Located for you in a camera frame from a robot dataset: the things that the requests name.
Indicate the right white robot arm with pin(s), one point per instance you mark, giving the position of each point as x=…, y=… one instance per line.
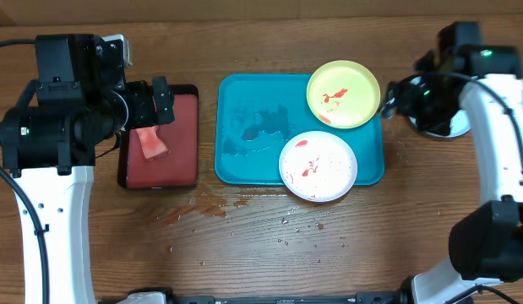
x=486, y=84

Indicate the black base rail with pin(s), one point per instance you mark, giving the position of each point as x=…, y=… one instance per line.
x=362, y=297

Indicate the teal plastic tray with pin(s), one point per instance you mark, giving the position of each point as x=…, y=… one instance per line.
x=258, y=113

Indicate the yellow-green plate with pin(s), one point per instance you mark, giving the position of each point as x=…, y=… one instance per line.
x=343, y=94

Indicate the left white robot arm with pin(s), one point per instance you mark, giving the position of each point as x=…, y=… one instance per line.
x=51, y=173

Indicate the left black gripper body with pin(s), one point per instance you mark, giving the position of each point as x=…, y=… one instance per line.
x=138, y=112

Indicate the light blue plate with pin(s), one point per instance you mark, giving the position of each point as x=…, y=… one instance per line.
x=457, y=126

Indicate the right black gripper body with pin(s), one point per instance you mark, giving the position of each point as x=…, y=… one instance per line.
x=431, y=111

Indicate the white plate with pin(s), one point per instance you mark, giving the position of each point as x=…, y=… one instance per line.
x=318, y=166

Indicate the black tray with red liquid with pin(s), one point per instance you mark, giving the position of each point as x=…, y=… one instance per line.
x=179, y=166

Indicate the red-stained sponge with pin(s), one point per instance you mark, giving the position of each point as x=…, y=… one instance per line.
x=152, y=146

